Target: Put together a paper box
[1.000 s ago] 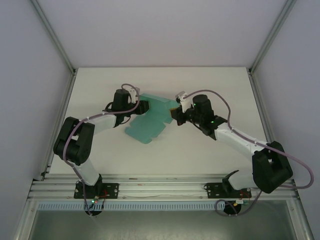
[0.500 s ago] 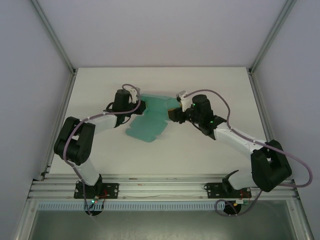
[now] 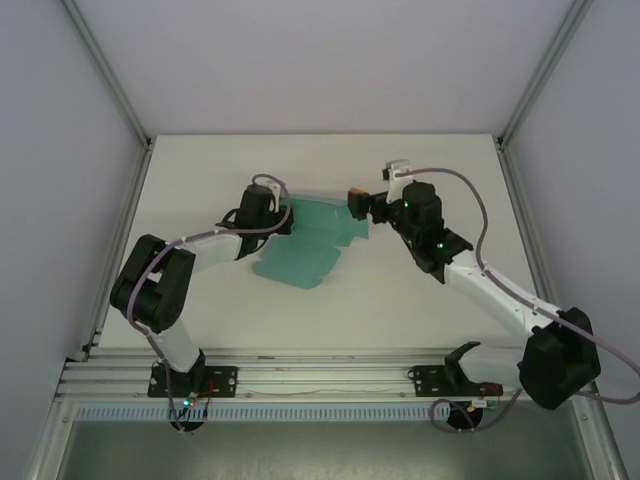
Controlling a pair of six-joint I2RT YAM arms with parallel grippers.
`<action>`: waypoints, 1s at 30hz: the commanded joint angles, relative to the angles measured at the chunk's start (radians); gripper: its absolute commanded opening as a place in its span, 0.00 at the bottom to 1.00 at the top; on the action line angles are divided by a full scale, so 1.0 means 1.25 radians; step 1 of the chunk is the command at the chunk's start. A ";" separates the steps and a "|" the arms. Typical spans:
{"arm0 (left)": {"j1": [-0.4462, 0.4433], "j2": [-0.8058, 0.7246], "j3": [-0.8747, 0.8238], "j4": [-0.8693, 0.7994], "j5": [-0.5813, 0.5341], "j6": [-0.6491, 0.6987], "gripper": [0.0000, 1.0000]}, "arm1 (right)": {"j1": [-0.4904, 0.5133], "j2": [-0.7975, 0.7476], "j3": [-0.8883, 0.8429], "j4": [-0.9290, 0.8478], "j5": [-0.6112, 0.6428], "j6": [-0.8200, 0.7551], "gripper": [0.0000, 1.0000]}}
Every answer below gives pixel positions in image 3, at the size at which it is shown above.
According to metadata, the grey metal panel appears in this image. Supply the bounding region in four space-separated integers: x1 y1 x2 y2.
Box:
49 419 601 480

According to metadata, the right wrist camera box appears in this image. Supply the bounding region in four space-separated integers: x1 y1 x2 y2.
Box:
382 158 416 201

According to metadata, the aluminium frame post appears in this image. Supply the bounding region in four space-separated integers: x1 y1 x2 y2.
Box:
497 0 597 151
62 0 154 151

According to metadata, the left aluminium table side rail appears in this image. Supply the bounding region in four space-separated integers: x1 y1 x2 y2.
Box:
79 142 154 362

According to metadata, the right aluminium frame post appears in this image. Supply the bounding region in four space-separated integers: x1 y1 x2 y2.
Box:
497 0 597 151

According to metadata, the teal paper box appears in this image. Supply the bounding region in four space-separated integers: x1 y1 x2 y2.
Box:
252 192 371 291

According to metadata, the left aluminium frame post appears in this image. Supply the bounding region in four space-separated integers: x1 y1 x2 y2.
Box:
62 0 154 151

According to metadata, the slotted grey cable duct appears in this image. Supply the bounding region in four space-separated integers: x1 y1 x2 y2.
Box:
74 405 437 422

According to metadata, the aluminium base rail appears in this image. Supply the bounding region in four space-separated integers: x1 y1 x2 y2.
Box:
57 348 599 401

